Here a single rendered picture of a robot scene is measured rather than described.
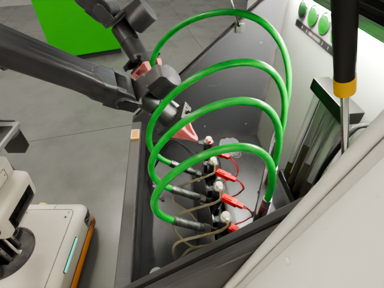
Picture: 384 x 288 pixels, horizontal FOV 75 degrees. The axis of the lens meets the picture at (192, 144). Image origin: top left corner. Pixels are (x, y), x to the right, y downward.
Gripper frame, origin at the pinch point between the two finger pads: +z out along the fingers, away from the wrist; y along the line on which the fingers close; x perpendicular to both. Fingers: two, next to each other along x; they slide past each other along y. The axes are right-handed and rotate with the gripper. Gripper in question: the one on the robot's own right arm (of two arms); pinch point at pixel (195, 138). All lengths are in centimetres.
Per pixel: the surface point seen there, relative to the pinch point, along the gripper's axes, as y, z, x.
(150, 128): 2.8, -14.7, -11.1
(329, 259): 29.1, -3.2, -39.0
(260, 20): 29.9, -11.2, 7.1
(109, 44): -186, -37, 282
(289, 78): 27.7, 3.3, 5.2
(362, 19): 43.9, -1.6, 0.7
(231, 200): 5.9, 9.4, -17.2
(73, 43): -207, -72, 259
